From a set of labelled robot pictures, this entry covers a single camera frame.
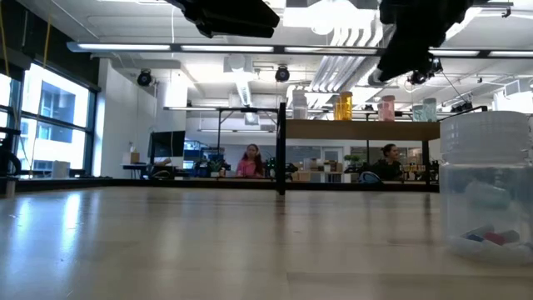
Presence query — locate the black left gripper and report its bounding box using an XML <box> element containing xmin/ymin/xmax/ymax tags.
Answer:
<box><xmin>166</xmin><ymin>0</ymin><xmax>281</xmax><ymax>39</ymax></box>

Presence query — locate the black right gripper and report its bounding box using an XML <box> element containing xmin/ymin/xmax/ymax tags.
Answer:
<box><xmin>376</xmin><ymin>0</ymin><xmax>476</xmax><ymax>83</ymax></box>

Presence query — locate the wide clear pill jar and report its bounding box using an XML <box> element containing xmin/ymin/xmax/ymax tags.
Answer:
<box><xmin>439</xmin><ymin>110</ymin><xmax>533</xmax><ymax>268</ymax></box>

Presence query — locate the black ceiling track light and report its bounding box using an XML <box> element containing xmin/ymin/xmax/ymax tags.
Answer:
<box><xmin>449</xmin><ymin>101</ymin><xmax>475</xmax><ymax>114</ymax></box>
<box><xmin>406</xmin><ymin>62</ymin><xmax>444</xmax><ymax>87</ymax></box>

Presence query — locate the long linear ceiling light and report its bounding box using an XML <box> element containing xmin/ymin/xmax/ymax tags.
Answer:
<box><xmin>66</xmin><ymin>40</ymin><xmax>533</xmax><ymax>58</ymax></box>

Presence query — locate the black computer monitor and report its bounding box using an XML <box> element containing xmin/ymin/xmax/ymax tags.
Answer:
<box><xmin>148</xmin><ymin>130</ymin><xmax>187</xmax><ymax>158</ymax></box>

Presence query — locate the person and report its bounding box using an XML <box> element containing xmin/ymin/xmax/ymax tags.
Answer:
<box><xmin>370</xmin><ymin>143</ymin><xmax>407</xmax><ymax>181</ymax></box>
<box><xmin>235</xmin><ymin>143</ymin><xmax>266</xmax><ymax>179</ymax></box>

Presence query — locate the blue white round object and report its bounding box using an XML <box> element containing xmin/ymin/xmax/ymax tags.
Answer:
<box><xmin>358</xmin><ymin>170</ymin><xmax>382</xmax><ymax>185</ymax></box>

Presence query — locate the cardboard tissue box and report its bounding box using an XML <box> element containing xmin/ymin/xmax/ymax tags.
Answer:
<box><xmin>122</xmin><ymin>141</ymin><xmax>142</xmax><ymax>165</ymax></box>

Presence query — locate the small white cabinet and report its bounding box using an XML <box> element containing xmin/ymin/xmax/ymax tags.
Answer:
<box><xmin>52</xmin><ymin>160</ymin><xmax>72</xmax><ymax>179</ymax></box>

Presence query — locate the wooden shelf black frame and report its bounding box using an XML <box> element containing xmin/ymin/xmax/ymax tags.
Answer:
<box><xmin>276</xmin><ymin>102</ymin><xmax>489</xmax><ymax>196</ymax></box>

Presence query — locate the black aluminium table frame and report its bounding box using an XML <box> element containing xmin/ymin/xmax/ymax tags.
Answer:
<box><xmin>16</xmin><ymin>177</ymin><xmax>441</xmax><ymax>193</ymax></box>

